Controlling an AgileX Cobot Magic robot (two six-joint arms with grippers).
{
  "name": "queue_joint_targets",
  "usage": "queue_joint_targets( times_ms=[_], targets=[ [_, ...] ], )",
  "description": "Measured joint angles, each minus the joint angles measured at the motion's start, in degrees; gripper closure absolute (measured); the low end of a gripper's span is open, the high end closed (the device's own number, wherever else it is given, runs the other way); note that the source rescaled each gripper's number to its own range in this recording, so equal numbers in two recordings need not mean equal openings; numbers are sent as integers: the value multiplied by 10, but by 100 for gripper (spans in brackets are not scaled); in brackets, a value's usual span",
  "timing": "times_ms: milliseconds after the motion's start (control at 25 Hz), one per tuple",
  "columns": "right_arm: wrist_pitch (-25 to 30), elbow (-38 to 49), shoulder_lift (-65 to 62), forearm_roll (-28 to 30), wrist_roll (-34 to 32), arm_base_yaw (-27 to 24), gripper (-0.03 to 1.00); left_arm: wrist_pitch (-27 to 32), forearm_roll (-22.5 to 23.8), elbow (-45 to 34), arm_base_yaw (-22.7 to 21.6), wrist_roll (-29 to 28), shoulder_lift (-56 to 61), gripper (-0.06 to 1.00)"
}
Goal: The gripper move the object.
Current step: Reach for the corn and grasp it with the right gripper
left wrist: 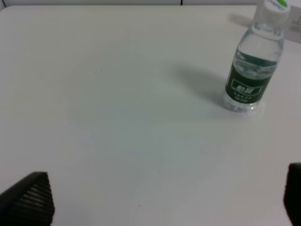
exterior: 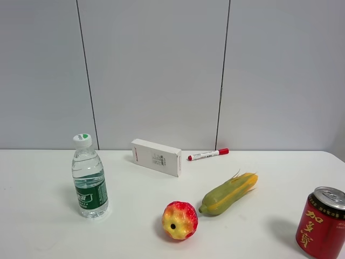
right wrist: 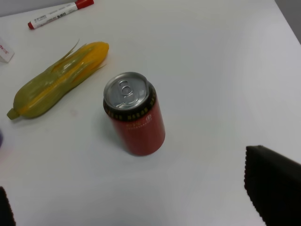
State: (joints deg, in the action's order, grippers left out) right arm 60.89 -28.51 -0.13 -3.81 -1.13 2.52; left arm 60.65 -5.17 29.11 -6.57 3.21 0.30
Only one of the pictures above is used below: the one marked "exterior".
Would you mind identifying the red yellow toy ball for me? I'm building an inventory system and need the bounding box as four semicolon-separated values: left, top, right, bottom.
161;201;198;241

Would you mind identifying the red and white marker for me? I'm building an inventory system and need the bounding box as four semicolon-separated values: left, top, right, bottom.
188;148;229;161

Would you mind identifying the red drink can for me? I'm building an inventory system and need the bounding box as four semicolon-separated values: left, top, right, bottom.
295;186;344;259

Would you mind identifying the white cardboard box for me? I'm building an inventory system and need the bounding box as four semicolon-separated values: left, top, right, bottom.
131;139;182;177

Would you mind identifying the green yellow toy corn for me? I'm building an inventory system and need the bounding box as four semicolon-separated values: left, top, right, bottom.
198;172;258;216

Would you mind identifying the clear plastic water bottle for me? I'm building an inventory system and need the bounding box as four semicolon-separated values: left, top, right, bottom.
72;133;108;219

